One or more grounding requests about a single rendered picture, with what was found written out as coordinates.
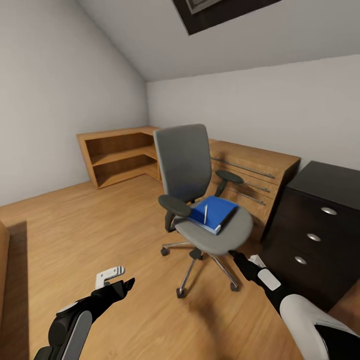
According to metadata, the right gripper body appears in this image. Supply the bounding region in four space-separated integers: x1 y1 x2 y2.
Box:
233 252 255 281

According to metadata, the folder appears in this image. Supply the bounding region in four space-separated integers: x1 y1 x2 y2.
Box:
186 195 238 235

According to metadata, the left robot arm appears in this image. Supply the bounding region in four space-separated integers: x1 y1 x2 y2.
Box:
33 266 135 360

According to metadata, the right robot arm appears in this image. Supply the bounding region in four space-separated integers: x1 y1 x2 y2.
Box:
228 249 360 360

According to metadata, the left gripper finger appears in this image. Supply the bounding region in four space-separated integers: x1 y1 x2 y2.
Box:
124 278 135 292

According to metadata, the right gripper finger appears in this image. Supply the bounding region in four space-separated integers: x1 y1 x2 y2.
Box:
228 249 239 258

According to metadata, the swivel chair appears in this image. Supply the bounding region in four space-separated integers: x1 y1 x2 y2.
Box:
153 124 254 298

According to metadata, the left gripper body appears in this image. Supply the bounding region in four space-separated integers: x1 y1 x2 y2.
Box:
91 280 127 313

